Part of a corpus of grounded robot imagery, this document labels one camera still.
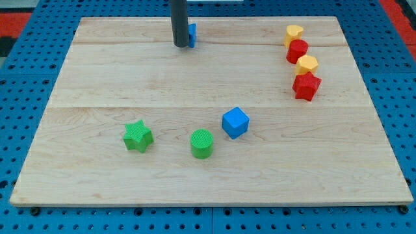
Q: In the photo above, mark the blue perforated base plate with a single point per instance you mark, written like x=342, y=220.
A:
x=31, y=68

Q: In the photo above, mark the green cylinder block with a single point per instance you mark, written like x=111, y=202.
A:
x=201, y=142

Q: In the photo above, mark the red star block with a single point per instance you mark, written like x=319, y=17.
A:
x=306, y=85

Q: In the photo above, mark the yellow heart block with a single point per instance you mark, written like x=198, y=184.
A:
x=293, y=32

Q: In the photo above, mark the red cylinder block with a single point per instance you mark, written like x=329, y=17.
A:
x=297, y=48

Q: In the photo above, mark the green star block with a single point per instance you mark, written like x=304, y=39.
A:
x=137, y=136

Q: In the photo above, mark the blue cube block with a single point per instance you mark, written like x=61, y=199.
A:
x=235, y=122

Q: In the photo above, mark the blue triangle block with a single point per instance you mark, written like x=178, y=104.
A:
x=192, y=30

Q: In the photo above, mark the yellow hexagon block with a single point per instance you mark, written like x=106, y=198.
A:
x=305, y=64

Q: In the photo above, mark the light wooden board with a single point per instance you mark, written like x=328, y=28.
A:
x=331, y=151

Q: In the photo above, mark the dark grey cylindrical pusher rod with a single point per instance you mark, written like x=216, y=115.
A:
x=179, y=21

